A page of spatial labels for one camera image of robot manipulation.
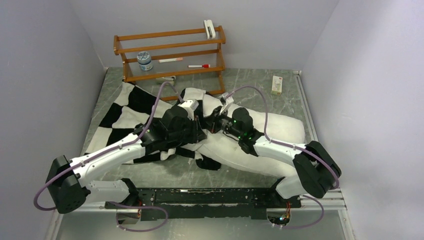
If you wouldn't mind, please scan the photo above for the white pillow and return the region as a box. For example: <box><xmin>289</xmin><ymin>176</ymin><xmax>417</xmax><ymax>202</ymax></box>
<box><xmin>196</xmin><ymin>102</ymin><xmax>305</xmax><ymax>178</ymax></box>

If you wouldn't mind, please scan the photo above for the black white checkered pillowcase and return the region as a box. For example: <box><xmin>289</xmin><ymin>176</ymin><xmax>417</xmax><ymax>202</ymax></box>
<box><xmin>85</xmin><ymin>82</ymin><xmax>222</xmax><ymax>171</ymax></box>

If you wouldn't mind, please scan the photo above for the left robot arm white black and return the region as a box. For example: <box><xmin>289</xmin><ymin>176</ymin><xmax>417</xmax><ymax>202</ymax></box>
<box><xmin>46</xmin><ymin>105</ymin><xmax>207</xmax><ymax>214</ymax></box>

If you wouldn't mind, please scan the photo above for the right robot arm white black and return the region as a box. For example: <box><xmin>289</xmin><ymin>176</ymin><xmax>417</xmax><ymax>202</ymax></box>
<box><xmin>204</xmin><ymin>107</ymin><xmax>342</xmax><ymax>199</ymax></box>

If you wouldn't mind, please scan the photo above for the white marker red cap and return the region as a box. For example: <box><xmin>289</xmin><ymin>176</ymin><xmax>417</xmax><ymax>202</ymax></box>
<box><xmin>187</xmin><ymin>64</ymin><xmax>211</xmax><ymax>69</ymax></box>

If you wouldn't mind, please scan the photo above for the green white stapler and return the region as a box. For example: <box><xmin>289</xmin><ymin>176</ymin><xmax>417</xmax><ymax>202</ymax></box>
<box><xmin>156</xmin><ymin>75</ymin><xmax>176</xmax><ymax>86</ymax></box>

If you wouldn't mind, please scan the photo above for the white marker pink cap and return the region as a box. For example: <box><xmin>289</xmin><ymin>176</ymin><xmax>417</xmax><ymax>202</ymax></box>
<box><xmin>158</xmin><ymin>57</ymin><xmax>183</xmax><ymax>63</ymax></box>

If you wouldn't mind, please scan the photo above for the small white green box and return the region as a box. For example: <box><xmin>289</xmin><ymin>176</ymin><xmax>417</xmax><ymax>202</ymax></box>
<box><xmin>271</xmin><ymin>75</ymin><xmax>283</xmax><ymax>96</ymax></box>

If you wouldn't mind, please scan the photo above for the wooden shelf rack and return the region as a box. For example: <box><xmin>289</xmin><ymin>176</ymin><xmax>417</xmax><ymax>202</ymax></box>
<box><xmin>113</xmin><ymin>25</ymin><xmax>226</xmax><ymax>95</ymax></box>

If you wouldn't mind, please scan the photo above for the blue white round jar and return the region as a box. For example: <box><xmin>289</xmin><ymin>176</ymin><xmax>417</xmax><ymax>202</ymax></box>
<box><xmin>136</xmin><ymin>51</ymin><xmax>153</xmax><ymax>71</ymax></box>

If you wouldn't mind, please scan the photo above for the white clip on rack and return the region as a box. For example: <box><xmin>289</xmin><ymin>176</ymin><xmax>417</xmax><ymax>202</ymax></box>
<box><xmin>203</xmin><ymin>19</ymin><xmax>216</xmax><ymax>40</ymax></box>

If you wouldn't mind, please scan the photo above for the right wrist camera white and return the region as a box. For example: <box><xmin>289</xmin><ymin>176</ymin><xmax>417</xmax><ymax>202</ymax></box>
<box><xmin>219</xmin><ymin>92</ymin><xmax>234</xmax><ymax>115</ymax></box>

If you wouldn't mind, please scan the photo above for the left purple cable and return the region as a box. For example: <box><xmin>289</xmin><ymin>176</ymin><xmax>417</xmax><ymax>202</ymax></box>
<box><xmin>33</xmin><ymin>81</ymin><xmax>185</xmax><ymax>212</ymax></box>

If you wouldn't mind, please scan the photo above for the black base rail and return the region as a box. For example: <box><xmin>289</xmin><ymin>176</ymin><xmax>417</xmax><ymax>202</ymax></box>
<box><xmin>121</xmin><ymin>187</ymin><xmax>297</xmax><ymax>220</ymax></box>

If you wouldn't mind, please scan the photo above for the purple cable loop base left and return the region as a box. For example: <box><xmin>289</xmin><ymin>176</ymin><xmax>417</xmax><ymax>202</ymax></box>
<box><xmin>114</xmin><ymin>203</ymin><xmax>169</xmax><ymax>233</ymax></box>

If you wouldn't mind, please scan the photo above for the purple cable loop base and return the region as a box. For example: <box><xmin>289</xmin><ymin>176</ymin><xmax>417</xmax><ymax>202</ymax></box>
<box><xmin>266</xmin><ymin>194</ymin><xmax>326</xmax><ymax>230</ymax></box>
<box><xmin>114</xmin><ymin>203</ymin><xmax>169</xmax><ymax>233</ymax></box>

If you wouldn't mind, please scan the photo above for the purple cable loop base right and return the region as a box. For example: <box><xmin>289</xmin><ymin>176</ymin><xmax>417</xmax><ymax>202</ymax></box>
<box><xmin>266</xmin><ymin>194</ymin><xmax>326</xmax><ymax>230</ymax></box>

